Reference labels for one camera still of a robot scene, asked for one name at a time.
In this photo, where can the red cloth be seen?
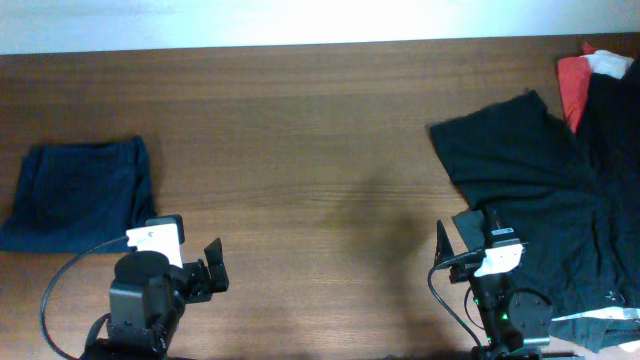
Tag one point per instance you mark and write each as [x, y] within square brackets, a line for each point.
[574, 74]

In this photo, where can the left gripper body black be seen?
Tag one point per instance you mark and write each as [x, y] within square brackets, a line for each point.
[195, 283]

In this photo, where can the dark navy garment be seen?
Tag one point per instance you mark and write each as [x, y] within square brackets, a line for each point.
[599, 329]

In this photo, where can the black garment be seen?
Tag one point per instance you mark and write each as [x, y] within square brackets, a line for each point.
[515, 159]

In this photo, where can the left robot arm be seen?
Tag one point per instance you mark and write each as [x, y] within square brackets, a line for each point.
[151, 288]

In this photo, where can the white cloth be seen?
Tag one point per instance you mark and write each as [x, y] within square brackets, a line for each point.
[607, 63]

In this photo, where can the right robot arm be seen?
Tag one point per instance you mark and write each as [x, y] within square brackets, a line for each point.
[515, 320]

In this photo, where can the navy blue shorts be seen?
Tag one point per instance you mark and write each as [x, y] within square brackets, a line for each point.
[70, 198]

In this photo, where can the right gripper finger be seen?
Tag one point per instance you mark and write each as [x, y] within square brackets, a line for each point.
[444, 251]
[494, 221]

